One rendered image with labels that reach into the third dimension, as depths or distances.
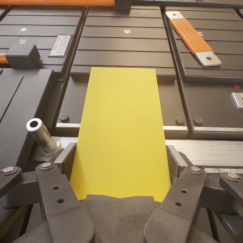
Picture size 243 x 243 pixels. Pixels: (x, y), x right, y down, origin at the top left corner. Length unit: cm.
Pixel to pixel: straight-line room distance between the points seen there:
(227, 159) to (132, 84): 12
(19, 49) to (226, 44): 29
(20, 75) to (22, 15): 18
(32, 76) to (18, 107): 5
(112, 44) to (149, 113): 15
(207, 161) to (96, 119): 12
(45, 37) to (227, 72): 26
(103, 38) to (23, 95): 15
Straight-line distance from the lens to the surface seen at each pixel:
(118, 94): 17
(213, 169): 18
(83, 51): 26
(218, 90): 25
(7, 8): 44
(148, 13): 37
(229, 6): 45
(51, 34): 31
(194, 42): 29
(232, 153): 21
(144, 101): 17
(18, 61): 25
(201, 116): 21
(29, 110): 19
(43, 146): 18
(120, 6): 37
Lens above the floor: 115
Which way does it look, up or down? 55 degrees down
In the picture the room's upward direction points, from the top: 1 degrees clockwise
